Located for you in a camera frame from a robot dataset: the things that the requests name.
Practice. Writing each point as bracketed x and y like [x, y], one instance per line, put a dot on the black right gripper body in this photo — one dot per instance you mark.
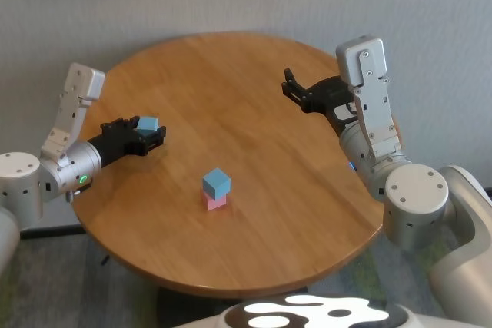
[330, 97]

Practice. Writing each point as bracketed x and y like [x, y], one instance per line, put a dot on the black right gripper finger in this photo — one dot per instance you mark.
[296, 97]
[293, 81]

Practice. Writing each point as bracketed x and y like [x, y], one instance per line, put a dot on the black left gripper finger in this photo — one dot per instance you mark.
[153, 141]
[130, 123]

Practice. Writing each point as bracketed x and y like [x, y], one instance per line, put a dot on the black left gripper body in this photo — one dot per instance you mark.
[115, 143]

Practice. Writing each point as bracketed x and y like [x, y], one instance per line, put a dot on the blue cube block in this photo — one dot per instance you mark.
[216, 184]
[148, 123]

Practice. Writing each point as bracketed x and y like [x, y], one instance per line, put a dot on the pink cube block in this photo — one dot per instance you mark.
[215, 204]

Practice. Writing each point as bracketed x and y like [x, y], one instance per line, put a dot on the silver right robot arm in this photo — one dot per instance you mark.
[415, 197]

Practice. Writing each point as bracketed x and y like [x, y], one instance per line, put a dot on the white black robot torso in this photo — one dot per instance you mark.
[315, 312]

